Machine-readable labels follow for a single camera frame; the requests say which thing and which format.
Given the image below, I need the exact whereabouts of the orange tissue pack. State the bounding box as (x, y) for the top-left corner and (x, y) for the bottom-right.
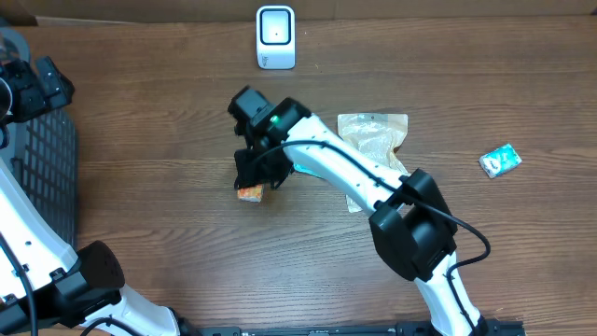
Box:
(237, 184), (264, 203)

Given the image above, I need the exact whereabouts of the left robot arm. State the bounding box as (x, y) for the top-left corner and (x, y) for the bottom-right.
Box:
(1, 57), (199, 336)

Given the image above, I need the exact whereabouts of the teal wipes packet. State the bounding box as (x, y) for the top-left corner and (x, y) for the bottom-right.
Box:
(293, 163), (321, 178)

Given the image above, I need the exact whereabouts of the beige plastic pouch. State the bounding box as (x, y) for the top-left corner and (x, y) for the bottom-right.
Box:
(337, 112), (410, 214)

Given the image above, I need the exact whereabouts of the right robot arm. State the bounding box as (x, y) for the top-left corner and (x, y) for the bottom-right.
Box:
(228, 87), (488, 335)

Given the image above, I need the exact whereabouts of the small teal packet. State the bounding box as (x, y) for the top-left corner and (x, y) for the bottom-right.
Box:
(479, 143), (522, 178)

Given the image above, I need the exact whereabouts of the grey plastic basket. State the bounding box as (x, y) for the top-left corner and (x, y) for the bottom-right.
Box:
(1, 27), (78, 245)

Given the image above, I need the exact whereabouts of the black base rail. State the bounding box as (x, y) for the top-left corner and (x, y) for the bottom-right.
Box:
(199, 319), (527, 336)

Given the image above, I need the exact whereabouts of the white barcode scanner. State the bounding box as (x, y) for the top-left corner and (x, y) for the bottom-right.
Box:
(256, 5), (296, 70)

